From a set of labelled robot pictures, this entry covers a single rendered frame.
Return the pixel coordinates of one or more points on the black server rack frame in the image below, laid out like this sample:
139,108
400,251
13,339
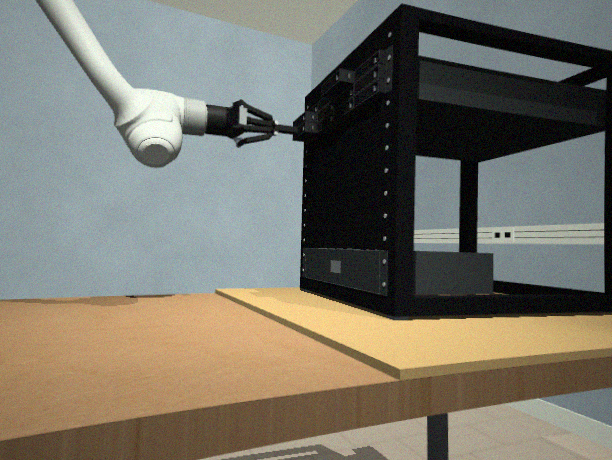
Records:
359,176

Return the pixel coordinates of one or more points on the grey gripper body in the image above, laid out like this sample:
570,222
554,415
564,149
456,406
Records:
217,122

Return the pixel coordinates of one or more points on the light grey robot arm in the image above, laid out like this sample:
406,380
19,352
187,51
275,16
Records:
145,124

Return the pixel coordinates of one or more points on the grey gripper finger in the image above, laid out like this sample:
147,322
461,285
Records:
261,129
265,116

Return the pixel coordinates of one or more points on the tan flat board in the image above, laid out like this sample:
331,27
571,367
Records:
429,346

